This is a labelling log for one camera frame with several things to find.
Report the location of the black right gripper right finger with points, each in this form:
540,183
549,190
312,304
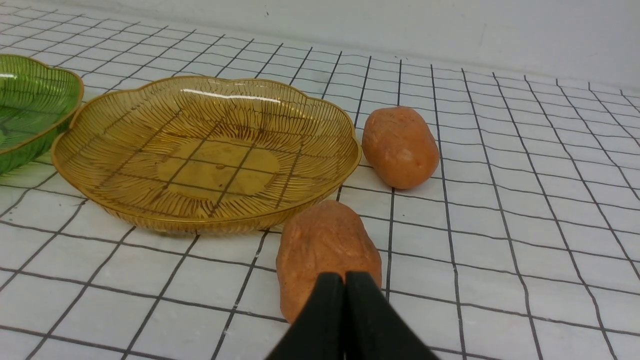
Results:
373,329

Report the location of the green glass plate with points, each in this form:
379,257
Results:
37,103

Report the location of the amber glass plate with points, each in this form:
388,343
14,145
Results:
199,154

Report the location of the white grid tablecloth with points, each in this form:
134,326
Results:
523,246

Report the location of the orange potato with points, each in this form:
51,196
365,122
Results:
326,237
399,146

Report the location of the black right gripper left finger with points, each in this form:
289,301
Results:
315,334

